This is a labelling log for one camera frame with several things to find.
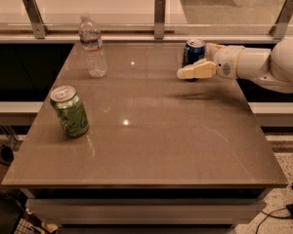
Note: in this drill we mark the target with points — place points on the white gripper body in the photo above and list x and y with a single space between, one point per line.
229 62

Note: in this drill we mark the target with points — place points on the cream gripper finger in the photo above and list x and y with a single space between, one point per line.
202 69
211 49

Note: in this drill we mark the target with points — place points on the blue pepsi can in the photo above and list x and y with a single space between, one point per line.
194 50

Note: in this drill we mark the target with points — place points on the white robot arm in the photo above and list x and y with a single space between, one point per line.
269 69

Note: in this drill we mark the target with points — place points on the green soda can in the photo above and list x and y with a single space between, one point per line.
70 110

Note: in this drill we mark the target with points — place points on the clear plastic water bottle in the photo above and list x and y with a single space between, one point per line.
92 45

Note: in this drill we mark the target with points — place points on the dark round object left floor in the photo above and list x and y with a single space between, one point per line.
6 155

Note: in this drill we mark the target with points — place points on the right metal railing bracket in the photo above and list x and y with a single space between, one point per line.
279 28

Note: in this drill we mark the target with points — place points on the metal railing bracket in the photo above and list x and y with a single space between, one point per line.
39 28
279 28
159 18

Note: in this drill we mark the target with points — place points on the middle metal railing bracket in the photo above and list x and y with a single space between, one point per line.
159 18

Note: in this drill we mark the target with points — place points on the left metal railing bracket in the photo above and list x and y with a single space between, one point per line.
39 28

